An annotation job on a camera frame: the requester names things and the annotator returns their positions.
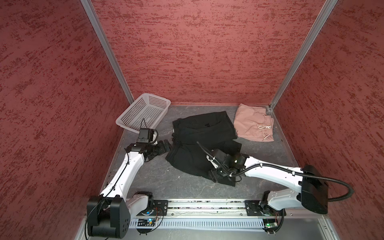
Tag white slotted cable duct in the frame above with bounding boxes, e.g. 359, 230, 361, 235
129, 218, 264, 231

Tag aluminium corner post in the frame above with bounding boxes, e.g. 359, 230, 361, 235
269, 0, 338, 112
81, 0, 134, 104

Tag pink shorts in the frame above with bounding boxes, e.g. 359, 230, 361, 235
234, 104, 274, 143

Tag black shorts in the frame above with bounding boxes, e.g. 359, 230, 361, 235
166, 111, 242, 187

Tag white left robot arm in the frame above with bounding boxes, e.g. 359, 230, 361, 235
84, 140, 171, 240

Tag left aluminium corner post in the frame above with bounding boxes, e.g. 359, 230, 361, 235
81, 0, 134, 104

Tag right circuit board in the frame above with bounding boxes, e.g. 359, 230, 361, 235
263, 219, 279, 232

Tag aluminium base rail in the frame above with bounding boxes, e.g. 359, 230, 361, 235
128, 198, 326, 219

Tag white plastic laundry basket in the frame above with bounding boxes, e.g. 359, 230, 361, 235
116, 93, 171, 134

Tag right aluminium corner post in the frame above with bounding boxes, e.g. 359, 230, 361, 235
269, 0, 338, 112

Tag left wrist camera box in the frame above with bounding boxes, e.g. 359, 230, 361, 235
137, 128, 159, 144

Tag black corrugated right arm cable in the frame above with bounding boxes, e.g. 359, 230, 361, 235
196, 140, 355, 233

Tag circuit board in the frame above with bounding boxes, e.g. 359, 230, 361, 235
263, 219, 279, 232
137, 219, 157, 228

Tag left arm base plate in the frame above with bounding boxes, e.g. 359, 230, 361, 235
143, 200, 169, 216

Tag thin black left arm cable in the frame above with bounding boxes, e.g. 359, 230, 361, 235
83, 118, 149, 240

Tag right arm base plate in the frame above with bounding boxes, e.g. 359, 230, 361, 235
244, 200, 286, 217

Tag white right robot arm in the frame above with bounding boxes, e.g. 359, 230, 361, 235
205, 149, 329, 215

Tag left circuit board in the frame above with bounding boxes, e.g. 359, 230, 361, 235
137, 219, 157, 228

